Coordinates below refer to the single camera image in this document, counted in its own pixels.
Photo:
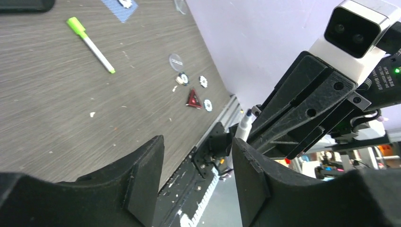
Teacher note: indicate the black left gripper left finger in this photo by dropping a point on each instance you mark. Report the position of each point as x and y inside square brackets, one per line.
[121, 194]

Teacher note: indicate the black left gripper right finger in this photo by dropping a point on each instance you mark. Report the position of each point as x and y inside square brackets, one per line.
[272, 195]

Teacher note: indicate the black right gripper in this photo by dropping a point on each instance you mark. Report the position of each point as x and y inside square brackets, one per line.
[291, 116]

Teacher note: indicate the white pen blue tip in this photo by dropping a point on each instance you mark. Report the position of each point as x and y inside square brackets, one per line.
[242, 132]

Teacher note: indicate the white pen green end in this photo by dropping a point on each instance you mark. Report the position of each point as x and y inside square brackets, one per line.
[79, 30]

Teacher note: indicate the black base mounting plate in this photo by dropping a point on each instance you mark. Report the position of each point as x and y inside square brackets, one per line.
[183, 199]

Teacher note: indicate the white chip near base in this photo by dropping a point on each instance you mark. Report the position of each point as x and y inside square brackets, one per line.
[208, 105]

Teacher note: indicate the red triangle sign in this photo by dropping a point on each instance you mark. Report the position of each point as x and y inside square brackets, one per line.
[193, 99]

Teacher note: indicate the blue white fifty chip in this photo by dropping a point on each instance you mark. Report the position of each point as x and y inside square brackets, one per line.
[182, 79]

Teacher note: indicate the clear dealer button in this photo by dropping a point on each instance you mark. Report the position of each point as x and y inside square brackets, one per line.
[176, 62]

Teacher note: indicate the blue playing card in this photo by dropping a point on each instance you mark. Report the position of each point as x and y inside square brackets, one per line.
[121, 13]

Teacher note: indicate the black poker chip case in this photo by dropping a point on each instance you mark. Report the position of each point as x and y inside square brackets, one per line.
[17, 6]

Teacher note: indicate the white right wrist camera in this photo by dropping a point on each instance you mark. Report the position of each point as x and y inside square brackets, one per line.
[358, 35]

